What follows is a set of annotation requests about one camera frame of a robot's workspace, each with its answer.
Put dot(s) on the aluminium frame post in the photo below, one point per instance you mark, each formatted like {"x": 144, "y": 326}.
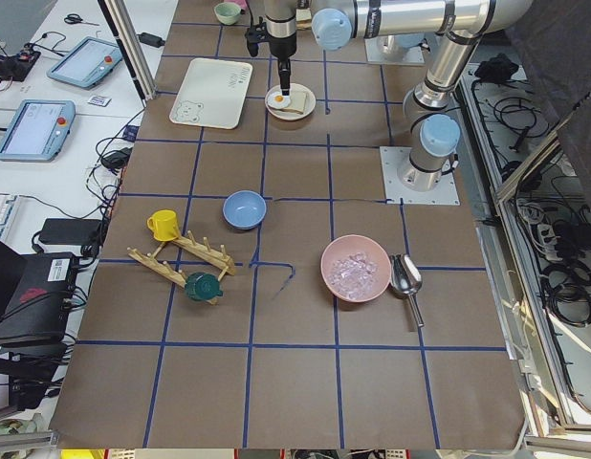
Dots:
{"x": 122, "y": 29}

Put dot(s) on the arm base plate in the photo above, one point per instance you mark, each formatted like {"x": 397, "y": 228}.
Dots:
{"x": 398, "y": 49}
{"x": 405, "y": 184}

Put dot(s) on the blue bowl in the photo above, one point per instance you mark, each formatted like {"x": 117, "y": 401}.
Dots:
{"x": 244, "y": 209}

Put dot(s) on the bottom bread slice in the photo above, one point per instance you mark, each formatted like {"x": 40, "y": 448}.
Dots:
{"x": 298, "y": 103}

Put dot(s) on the upper teach pendant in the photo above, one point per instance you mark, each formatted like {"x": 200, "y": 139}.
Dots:
{"x": 87, "y": 64}

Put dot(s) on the yellow mug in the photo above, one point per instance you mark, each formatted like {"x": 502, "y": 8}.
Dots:
{"x": 164, "y": 225}

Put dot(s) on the black computer box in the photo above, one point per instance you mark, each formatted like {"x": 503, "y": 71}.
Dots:
{"x": 34, "y": 290}

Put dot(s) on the black scissors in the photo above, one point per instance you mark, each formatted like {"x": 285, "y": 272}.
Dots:
{"x": 74, "y": 18}

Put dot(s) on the fake fried egg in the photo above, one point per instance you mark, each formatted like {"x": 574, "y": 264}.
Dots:
{"x": 277, "y": 100}

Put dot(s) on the dark green mug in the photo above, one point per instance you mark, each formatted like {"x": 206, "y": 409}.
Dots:
{"x": 203, "y": 287}

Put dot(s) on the cream bear tray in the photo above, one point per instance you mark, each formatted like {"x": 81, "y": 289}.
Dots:
{"x": 212, "y": 93}

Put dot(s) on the teach pendant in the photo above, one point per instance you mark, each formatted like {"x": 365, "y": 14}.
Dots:
{"x": 37, "y": 131}
{"x": 87, "y": 64}

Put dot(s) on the lower teach pendant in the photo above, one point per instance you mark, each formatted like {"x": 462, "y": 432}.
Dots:
{"x": 37, "y": 131}

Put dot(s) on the round cream plate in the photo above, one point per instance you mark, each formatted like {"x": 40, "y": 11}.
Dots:
{"x": 309, "y": 108}

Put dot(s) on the metal scoop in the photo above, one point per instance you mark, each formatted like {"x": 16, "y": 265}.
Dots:
{"x": 406, "y": 281}

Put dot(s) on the black power adapter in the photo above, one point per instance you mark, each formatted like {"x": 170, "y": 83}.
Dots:
{"x": 152, "y": 40}

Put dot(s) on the pink bowl with ice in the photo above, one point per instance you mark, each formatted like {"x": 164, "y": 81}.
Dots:
{"x": 355, "y": 268}

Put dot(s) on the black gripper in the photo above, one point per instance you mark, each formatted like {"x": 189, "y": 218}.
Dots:
{"x": 282, "y": 46}

